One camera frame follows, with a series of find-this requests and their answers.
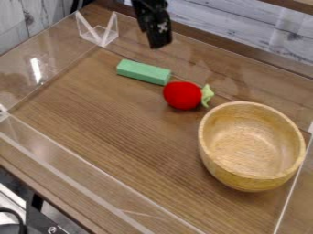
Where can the clear acrylic table barrier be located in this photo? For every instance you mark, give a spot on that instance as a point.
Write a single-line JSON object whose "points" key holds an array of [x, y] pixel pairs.
{"points": [[92, 140]]}

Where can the clear acrylic corner bracket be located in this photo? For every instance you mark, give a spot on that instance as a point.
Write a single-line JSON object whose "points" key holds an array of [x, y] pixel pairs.
{"points": [[97, 35]]}

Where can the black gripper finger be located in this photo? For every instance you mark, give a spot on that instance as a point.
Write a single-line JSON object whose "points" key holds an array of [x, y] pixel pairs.
{"points": [[140, 10], [157, 23]]}

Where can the red plush strawberry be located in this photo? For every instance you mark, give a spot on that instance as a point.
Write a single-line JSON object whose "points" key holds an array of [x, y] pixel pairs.
{"points": [[183, 95]]}

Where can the green rectangular block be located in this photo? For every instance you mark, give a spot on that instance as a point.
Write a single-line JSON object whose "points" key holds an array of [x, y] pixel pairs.
{"points": [[143, 72]]}

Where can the light wooden bowl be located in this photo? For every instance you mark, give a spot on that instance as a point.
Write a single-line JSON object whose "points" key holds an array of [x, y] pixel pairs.
{"points": [[250, 145]]}

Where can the black table leg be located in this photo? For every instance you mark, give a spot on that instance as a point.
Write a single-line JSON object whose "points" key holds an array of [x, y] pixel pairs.
{"points": [[34, 203]]}

